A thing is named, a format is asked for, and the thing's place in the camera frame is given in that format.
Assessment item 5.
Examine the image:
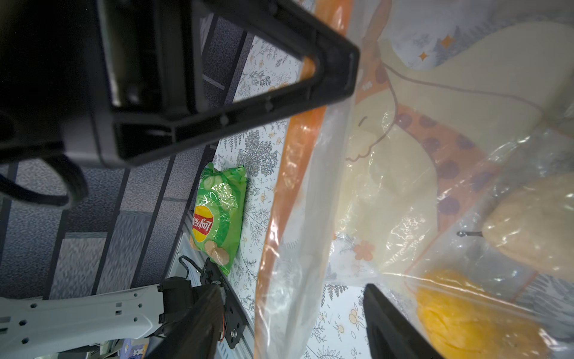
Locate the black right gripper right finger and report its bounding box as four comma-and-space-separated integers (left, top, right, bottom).
363, 284, 442, 359

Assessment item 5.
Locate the yellow orange toy fruit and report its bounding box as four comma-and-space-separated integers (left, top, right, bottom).
416, 270, 550, 358

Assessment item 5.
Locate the clear orange zip-top bag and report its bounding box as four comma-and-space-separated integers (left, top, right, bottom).
253, 0, 574, 359

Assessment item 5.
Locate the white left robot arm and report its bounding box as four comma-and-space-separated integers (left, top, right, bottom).
1, 1, 360, 358

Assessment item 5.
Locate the pale yellow pear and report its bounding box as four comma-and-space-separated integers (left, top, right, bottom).
457, 172, 573, 283

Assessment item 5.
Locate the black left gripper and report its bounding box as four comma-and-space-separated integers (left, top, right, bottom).
1, 1, 193, 168

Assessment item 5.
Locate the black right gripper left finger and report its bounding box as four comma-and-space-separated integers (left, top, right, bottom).
146, 284, 224, 358

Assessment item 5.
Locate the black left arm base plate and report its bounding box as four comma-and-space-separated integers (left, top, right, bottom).
200, 258, 248, 349

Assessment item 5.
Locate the floral patterned table mat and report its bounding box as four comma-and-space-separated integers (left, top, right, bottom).
178, 0, 373, 359

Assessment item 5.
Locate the green Lays chips bag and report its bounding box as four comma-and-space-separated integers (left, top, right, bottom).
190, 163, 248, 276

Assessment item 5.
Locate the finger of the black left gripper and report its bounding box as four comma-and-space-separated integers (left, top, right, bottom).
113, 1, 360, 166

